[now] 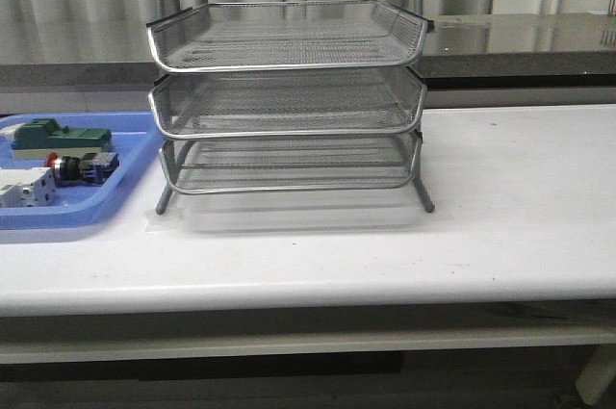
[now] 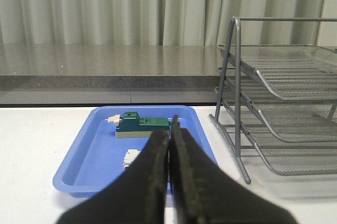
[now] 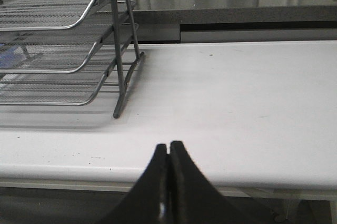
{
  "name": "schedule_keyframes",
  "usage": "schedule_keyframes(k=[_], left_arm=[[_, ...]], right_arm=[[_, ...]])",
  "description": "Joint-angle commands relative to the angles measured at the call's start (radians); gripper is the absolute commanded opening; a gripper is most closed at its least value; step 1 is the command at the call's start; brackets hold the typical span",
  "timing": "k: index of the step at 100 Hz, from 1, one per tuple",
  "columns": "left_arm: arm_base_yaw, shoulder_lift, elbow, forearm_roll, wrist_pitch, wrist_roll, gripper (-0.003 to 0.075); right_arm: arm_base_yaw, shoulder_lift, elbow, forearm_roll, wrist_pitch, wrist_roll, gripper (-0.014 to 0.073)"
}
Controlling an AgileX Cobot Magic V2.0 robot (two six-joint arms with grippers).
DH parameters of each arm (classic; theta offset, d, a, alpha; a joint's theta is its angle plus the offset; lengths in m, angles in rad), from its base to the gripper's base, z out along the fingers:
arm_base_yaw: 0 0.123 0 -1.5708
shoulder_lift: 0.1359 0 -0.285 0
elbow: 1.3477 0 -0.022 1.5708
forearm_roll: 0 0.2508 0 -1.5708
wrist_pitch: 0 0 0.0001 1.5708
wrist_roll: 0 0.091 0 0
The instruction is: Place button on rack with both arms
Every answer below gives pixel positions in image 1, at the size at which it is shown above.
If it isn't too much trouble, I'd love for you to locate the white circuit breaker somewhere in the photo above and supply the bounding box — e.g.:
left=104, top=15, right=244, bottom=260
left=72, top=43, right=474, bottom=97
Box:
left=0, top=167, right=57, bottom=208

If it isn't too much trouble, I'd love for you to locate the white table leg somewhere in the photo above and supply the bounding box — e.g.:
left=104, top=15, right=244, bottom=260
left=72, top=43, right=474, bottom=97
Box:
left=575, top=345, right=616, bottom=405

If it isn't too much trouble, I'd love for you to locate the silver mesh tray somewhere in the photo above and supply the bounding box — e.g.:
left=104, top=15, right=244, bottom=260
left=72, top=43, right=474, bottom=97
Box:
left=159, top=132, right=423, bottom=194
left=146, top=0, right=434, bottom=73
left=148, top=66, right=427, bottom=140

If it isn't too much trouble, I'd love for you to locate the silver metal rack frame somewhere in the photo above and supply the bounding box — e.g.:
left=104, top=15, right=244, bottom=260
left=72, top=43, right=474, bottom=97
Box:
left=151, top=0, right=436, bottom=217

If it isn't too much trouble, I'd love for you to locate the red emergency stop button switch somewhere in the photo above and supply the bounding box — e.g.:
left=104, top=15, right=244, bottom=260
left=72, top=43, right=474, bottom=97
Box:
left=44, top=152, right=120, bottom=186

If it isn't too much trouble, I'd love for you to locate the green white electrical module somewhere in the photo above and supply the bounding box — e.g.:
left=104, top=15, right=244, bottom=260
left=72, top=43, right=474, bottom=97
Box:
left=11, top=117, right=113, bottom=160

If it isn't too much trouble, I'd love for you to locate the dark steel back counter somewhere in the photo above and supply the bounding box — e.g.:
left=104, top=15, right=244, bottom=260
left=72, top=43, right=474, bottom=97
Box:
left=1, top=13, right=615, bottom=91

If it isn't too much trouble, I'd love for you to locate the blue plastic tray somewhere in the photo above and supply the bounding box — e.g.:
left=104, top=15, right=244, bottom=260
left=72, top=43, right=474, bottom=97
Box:
left=1, top=112, right=162, bottom=230

